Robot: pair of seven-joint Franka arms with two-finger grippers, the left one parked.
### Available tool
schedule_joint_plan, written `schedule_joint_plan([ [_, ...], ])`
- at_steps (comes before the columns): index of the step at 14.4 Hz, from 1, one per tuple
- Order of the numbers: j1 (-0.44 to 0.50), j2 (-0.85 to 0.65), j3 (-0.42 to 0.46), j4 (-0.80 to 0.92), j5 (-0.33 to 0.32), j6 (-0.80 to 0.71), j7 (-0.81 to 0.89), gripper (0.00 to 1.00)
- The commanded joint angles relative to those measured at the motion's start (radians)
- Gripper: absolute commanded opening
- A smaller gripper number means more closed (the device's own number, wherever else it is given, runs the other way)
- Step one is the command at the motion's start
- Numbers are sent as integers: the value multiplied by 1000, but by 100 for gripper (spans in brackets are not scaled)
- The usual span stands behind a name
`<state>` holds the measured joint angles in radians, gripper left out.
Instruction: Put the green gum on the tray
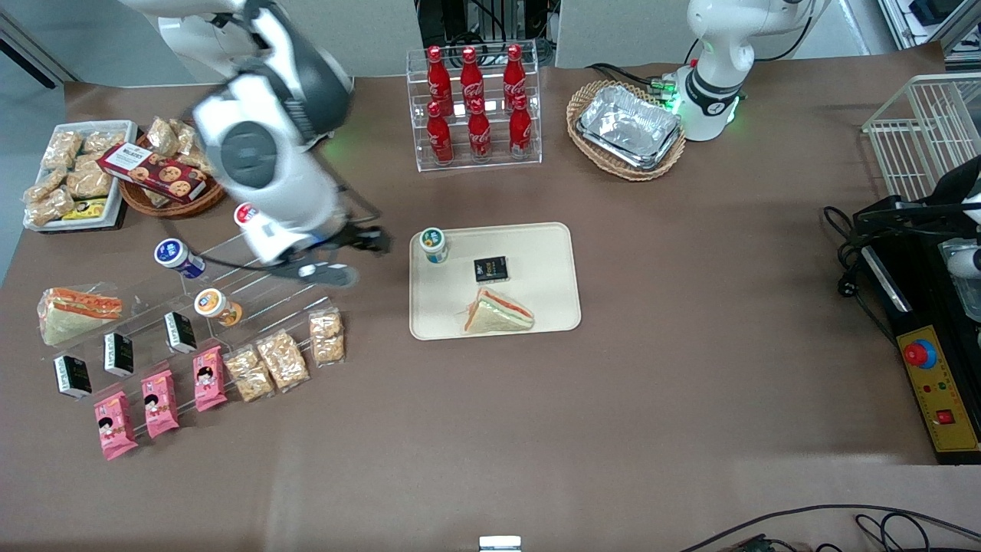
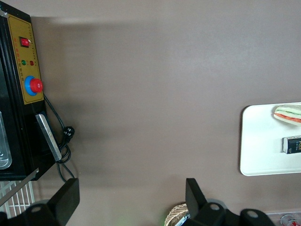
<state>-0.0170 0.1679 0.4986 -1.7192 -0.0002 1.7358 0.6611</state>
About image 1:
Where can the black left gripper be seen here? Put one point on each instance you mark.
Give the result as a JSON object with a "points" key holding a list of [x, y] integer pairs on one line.
{"points": [[912, 214]]}

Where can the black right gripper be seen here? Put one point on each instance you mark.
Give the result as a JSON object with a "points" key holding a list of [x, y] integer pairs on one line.
{"points": [[354, 234]]}

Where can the green cap gum bottle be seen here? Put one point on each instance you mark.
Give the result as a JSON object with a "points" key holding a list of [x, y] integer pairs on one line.
{"points": [[434, 244]]}

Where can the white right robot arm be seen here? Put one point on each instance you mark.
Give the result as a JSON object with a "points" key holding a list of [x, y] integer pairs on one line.
{"points": [[260, 153]]}

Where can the small black gum box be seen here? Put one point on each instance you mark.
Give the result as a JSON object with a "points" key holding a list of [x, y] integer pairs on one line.
{"points": [[491, 269]]}

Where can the red cap gum bottle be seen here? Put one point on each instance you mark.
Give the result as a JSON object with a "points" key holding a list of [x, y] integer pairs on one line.
{"points": [[247, 215]]}

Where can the beige plastic tray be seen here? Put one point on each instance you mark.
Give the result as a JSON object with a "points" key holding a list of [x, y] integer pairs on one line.
{"points": [[536, 261]]}

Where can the orange cap gum bottle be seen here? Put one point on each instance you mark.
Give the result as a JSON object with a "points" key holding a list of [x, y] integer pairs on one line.
{"points": [[214, 305]]}

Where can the blue cap gum bottle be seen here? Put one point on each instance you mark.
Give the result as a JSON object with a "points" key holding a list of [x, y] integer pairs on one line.
{"points": [[176, 255]]}

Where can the white rectangular snack tray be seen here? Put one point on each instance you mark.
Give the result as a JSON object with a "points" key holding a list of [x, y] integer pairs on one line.
{"points": [[126, 130]]}

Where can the clear bag rice crisps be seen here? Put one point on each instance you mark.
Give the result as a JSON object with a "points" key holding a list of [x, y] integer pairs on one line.
{"points": [[327, 336], [50, 208], [195, 159], [61, 149], [184, 134], [249, 373], [103, 141], [282, 360], [90, 182], [163, 136], [44, 186]]}

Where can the red cola bottle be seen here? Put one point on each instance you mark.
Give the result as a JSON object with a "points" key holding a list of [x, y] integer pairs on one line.
{"points": [[439, 138], [513, 70], [479, 136], [520, 130], [470, 73], [438, 73]]}

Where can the red emergency stop button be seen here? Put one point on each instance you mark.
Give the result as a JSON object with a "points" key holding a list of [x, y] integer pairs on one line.
{"points": [[919, 353]]}

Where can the clear acrylic stepped display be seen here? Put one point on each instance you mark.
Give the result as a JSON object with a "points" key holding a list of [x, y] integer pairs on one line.
{"points": [[253, 307]]}

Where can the wrapped triangle sandwich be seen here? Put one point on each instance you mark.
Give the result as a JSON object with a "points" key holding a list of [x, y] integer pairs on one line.
{"points": [[494, 316], [73, 314]]}

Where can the clear acrylic bottle rack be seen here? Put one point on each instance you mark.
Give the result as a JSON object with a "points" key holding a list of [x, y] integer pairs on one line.
{"points": [[494, 157]]}

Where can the black control box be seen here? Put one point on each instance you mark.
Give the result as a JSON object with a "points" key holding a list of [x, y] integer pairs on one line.
{"points": [[946, 399]]}

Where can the brown wicker basket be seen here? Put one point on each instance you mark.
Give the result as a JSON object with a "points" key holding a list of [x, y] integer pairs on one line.
{"points": [[184, 208]]}

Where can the black white small carton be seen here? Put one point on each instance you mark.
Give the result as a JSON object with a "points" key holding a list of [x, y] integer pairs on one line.
{"points": [[119, 353], [73, 376], [180, 332]]}

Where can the pink snack packet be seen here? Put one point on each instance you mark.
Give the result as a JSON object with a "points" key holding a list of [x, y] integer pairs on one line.
{"points": [[115, 425], [208, 378], [161, 404]]}

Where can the red cookie box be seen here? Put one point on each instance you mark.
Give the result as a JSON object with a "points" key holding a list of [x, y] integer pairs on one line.
{"points": [[153, 172]]}

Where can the light wicker basket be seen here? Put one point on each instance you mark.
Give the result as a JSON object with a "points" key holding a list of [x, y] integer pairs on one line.
{"points": [[582, 103]]}

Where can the dark equipment rack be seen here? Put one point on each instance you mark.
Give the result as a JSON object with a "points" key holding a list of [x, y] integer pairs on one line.
{"points": [[490, 19]]}

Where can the stacked aluminium foil trays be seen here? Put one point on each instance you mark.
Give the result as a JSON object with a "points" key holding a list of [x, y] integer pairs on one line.
{"points": [[628, 126]]}

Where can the yellow snack packet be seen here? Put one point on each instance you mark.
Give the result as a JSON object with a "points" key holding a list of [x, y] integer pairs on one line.
{"points": [[84, 209]]}

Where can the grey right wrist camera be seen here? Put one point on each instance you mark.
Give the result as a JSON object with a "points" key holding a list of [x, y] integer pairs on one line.
{"points": [[318, 274]]}

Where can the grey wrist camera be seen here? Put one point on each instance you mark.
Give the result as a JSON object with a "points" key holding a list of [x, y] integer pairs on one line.
{"points": [[964, 262], [318, 274]]}

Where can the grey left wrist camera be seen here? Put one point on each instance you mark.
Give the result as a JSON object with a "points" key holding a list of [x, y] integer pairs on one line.
{"points": [[964, 262]]}

